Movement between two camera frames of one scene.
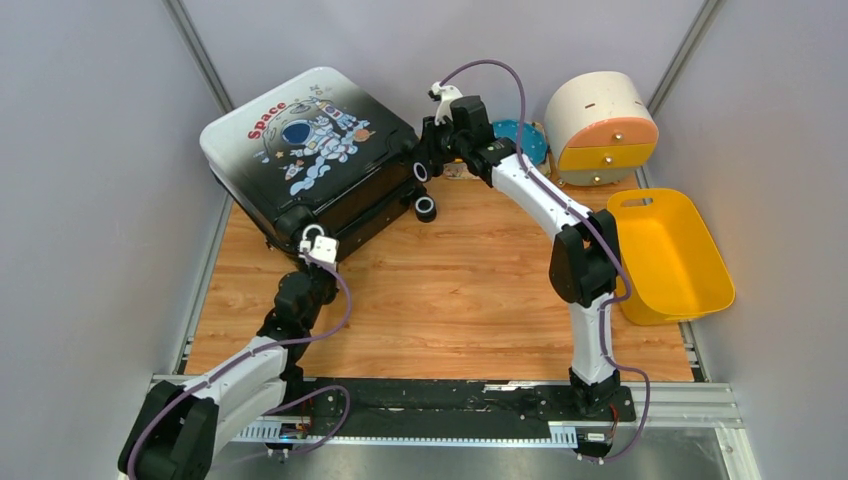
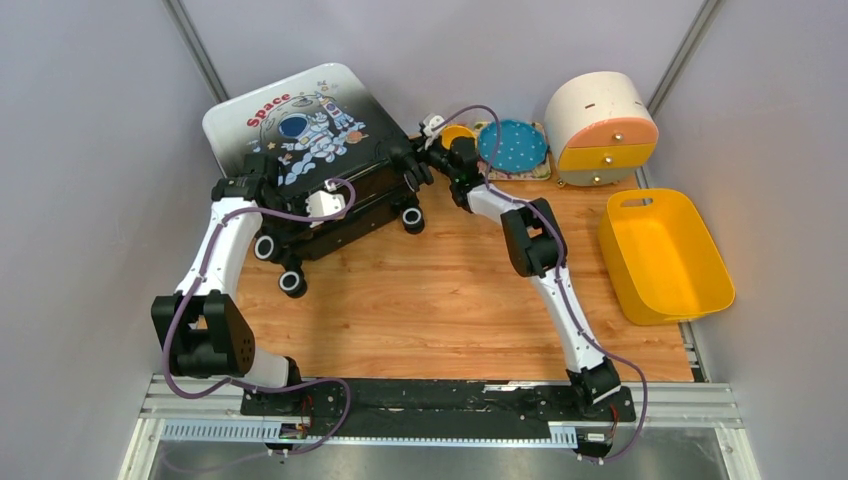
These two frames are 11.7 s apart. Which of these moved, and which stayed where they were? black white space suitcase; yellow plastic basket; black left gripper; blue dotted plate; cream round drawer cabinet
Moved: black white space suitcase; black left gripper
Stayed: yellow plastic basket; cream round drawer cabinet; blue dotted plate
